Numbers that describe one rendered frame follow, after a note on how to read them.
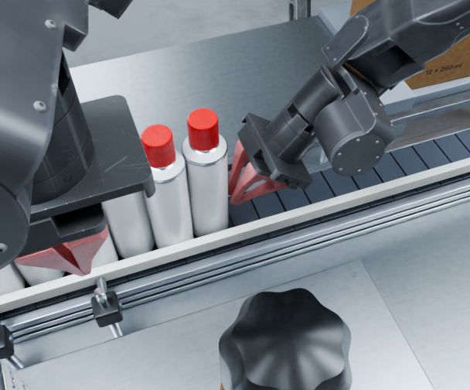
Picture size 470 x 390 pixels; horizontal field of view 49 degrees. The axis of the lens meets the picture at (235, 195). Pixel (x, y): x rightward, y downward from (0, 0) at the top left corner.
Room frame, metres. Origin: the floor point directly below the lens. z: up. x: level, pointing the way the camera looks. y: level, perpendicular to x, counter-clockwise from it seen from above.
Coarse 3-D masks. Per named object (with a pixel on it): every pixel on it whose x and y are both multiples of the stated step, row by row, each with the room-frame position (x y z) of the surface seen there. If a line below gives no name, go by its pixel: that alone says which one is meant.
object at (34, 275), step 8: (16, 264) 0.30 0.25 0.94; (24, 272) 0.30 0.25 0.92; (32, 272) 0.30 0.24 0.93; (40, 272) 0.30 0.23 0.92; (48, 272) 0.30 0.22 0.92; (56, 272) 0.31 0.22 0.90; (64, 272) 0.32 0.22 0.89; (32, 280) 0.30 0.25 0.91; (40, 280) 0.30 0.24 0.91; (48, 280) 0.30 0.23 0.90
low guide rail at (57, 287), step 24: (456, 168) 0.47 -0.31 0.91; (360, 192) 0.42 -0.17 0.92; (384, 192) 0.43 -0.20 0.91; (288, 216) 0.39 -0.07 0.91; (312, 216) 0.39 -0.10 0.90; (192, 240) 0.35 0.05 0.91; (216, 240) 0.35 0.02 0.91; (240, 240) 0.36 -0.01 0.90; (120, 264) 0.31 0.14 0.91; (144, 264) 0.32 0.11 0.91; (48, 288) 0.28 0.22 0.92; (72, 288) 0.29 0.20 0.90; (0, 312) 0.26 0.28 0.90
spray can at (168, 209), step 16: (160, 128) 0.38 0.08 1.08; (144, 144) 0.36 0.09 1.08; (160, 144) 0.36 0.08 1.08; (160, 160) 0.35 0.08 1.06; (176, 160) 0.37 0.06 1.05; (160, 176) 0.35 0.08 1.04; (176, 176) 0.35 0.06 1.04; (144, 192) 0.36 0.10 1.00; (160, 192) 0.34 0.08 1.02; (176, 192) 0.35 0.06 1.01; (160, 208) 0.34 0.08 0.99; (176, 208) 0.35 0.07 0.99; (160, 224) 0.34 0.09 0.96; (176, 224) 0.35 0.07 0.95; (160, 240) 0.35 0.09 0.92; (176, 240) 0.34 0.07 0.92
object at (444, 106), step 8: (464, 96) 0.56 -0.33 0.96; (432, 104) 0.54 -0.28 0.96; (440, 104) 0.54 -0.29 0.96; (448, 104) 0.54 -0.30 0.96; (456, 104) 0.55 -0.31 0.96; (464, 104) 0.55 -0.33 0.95; (400, 112) 0.53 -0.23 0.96; (408, 112) 0.53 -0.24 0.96; (416, 112) 0.53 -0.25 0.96; (424, 112) 0.53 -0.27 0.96; (432, 112) 0.53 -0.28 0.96; (440, 112) 0.54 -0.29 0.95; (392, 120) 0.51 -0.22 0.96; (400, 120) 0.52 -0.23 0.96; (408, 120) 0.52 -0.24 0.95; (416, 120) 0.53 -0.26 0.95; (320, 144) 0.48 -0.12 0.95; (232, 160) 0.44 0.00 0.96
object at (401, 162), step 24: (432, 144) 0.54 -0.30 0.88; (456, 144) 0.54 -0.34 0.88; (384, 168) 0.50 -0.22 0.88; (408, 168) 0.50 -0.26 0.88; (432, 168) 0.50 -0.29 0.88; (288, 192) 0.45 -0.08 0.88; (312, 192) 0.45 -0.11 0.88; (336, 192) 0.45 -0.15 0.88; (408, 192) 0.45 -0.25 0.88; (240, 216) 0.41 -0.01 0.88; (264, 216) 0.41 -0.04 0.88; (336, 216) 0.41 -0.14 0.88; (264, 240) 0.38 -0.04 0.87; (168, 264) 0.33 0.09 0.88; (96, 288) 0.30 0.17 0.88; (24, 312) 0.27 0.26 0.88
